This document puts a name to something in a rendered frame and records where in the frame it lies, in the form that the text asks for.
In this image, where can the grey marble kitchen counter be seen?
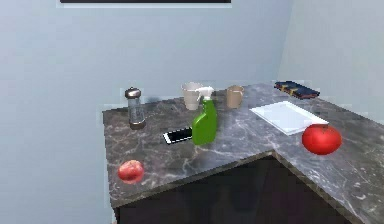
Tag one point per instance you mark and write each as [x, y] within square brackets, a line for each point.
[240, 156]

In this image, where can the white cup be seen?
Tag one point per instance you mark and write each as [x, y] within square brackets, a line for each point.
[191, 96]

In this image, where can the green spray bottle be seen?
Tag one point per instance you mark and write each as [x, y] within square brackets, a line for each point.
[205, 124]

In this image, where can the black smartphone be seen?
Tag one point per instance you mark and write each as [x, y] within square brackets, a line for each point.
[178, 135]

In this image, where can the beige mug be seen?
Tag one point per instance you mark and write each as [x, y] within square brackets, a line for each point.
[234, 96]

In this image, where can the glass pepper shaker metal cap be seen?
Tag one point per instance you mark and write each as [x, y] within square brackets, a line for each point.
[135, 108]

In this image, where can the red apple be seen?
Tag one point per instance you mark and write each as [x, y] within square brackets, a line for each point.
[131, 171]

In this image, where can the white rectangular plate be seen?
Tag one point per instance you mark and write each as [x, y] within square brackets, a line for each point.
[286, 116]

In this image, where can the dark blue folded cloth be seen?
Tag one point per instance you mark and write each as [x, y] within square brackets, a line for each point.
[296, 89]

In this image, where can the red tomato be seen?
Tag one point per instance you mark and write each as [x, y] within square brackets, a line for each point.
[321, 139]

